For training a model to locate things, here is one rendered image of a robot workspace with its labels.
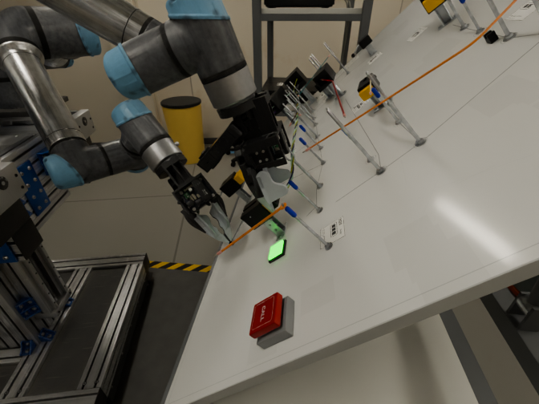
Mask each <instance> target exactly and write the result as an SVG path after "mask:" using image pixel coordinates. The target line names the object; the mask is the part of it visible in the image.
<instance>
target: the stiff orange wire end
mask: <svg viewBox="0 0 539 404"><path fill-rule="evenodd" d="M283 204H284V206H283V207H282V206H280V208H278V209H277V210H275V211H274V212H272V213H271V214H270V215H268V216H267V217H266V218H265V219H263V220H262V221H260V222H259V223H258V224H256V225H254V226H253V227H252V228H251V229H250V230H248V231H247V232H245V233H244V234H242V235H241V236H239V237H238V238H237V239H236V240H235V241H233V242H232V243H230V244H229V245H227V246H226V247H225V248H223V249H222V250H220V251H219V252H218V253H217V254H216V255H215V256H217V255H220V254H221V253H223V252H224V251H225V250H226V249H227V248H229V247H230V246H231V245H233V244H235V243H236V242H237V241H239V240H240V239H241V238H242V237H244V236H245V235H247V234H248V233H249V232H251V231H253V230H254V229H255V228H256V227H258V226H259V225H260V224H262V223H263V222H265V221H266V220H268V219H269V218H270V217H271V216H273V215H274V214H276V213H277V212H279V211H280V210H282V209H284V208H285V207H286V203H283Z"/></svg>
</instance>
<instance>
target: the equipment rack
mask: <svg viewBox="0 0 539 404"><path fill-rule="evenodd" d="M349 1H350V4H351V8H349V3H348V2H347V5H348V8H269V7H267V8H261V0H252V19H253V77H254V83H255V86H256V88H257V90H256V91H255V92H257V93H260V92H262V52H261V21H267V78H268V77H273V76H274V21H345V27H344V34H343V41H344V36H345V30H346V24H347V23H348V21H350V22H349V27H348V31H347V37H346V45H345V50H344V55H343V61H342V64H343V66H345V65H346V64H347V55H348V48H349V42H350V36H351V24H352V21H360V25H359V36H358V41H359V40H360V39H361V38H363V37H364V36H365V35H366V34H368V32H369V27H370V21H371V12H372V7H373V2H374V0H363V8H354V6H355V0H349ZM343 41H342V45H343ZM357 46H358V42H357Z"/></svg>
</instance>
